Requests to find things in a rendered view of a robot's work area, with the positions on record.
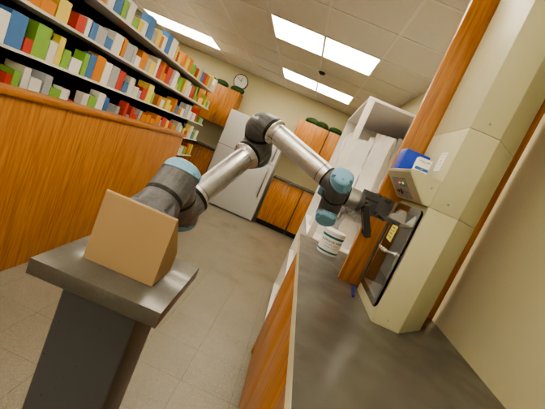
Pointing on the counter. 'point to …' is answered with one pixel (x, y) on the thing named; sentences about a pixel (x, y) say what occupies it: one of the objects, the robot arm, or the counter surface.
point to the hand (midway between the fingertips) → (405, 227)
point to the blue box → (407, 158)
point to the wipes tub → (331, 242)
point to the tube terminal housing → (441, 226)
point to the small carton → (422, 165)
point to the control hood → (417, 185)
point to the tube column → (503, 76)
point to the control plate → (401, 187)
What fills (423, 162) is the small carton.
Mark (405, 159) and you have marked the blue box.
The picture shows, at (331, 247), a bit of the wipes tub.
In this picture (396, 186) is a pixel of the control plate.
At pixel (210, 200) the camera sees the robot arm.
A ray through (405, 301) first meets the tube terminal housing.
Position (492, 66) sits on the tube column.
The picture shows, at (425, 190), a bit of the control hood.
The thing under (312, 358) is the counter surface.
